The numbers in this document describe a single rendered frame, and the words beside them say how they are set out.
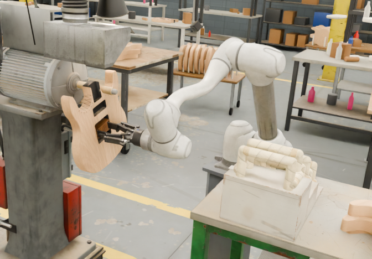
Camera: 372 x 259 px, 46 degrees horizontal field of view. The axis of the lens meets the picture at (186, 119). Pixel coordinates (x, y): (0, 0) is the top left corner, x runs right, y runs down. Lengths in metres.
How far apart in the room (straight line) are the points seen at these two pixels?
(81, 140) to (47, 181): 0.50
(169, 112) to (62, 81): 0.55
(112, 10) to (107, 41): 0.23
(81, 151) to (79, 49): 0.42
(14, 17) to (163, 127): 0.85
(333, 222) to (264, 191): 0.33
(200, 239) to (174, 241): 1.45
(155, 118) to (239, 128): 0.91
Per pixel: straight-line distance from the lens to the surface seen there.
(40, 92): 2.01
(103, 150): 2.00
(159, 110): 1.62
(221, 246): 2.71
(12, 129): 2.23
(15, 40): 2.12
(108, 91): 1.90
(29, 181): 2.26
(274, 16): 11.68
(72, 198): 2.47
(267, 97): 2.13
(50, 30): 1.86
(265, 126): 2.26
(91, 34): 1.73
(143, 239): 3.14
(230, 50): 2.04
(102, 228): 3.26
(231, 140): 2.46
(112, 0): 1.90
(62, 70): 1.97
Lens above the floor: 1.76
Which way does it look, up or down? 19 degrees down
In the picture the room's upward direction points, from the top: 4 degrees clockwise
